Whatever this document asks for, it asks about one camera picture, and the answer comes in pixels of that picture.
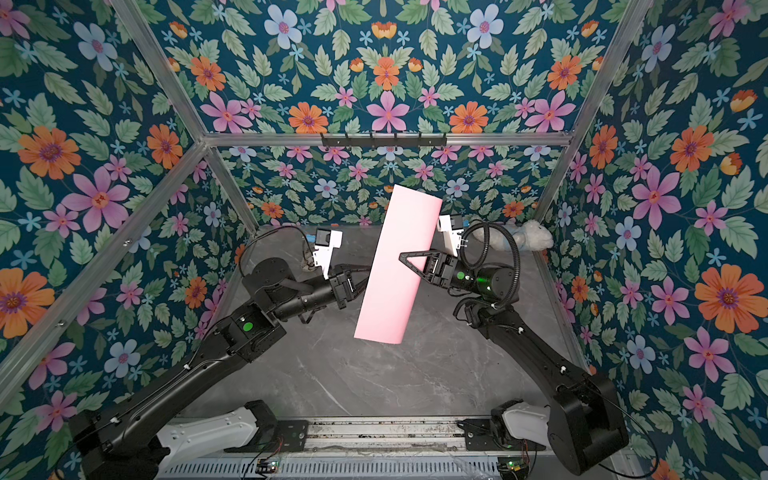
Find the pink rectangular paper sheet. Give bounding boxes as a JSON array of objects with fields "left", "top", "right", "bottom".
[{"left": 354, "top": 185, "right": 442, "bottom": 345}]

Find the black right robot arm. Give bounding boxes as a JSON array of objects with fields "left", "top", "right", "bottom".
[{"left": 399, "top": 250, "right": 629, "bottom": 475}]

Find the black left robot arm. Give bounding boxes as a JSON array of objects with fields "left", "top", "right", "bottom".
[{"left": 69, "top": 258, "right": 370, "bottom": 479}]

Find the white plush toy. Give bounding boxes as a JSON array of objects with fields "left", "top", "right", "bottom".
[{"left": 489, "top": 220, "right": 554, "bottom": 252}]

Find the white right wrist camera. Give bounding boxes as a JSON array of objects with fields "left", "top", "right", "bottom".
[{"left": 437, "top": 214, "right": 465, "bottom": 257}]

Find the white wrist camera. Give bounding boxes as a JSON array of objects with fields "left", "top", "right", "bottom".
[
  {"left": 437, "top": 214, "right": 465, "bottom": 257},
  {"left": 312, "top": 228, "right": 343, "bottom": 279}
]

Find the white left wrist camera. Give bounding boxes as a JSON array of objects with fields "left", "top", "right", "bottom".
[{"left": 312, "top": 228, "right": 343, "bottom": 279}]

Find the black hook rail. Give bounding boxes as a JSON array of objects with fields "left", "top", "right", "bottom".
[{"left": 320, "top": 133, "right": 448, "bottom": 149}]

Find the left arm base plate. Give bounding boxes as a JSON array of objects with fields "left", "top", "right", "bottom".
[{"left": 225, "top": 420, "right": 309, "bottom": 453}]

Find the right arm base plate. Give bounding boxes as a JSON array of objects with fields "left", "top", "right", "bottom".
[{"left": 456, "top": 418, "right": 547, "bottom": 451}]

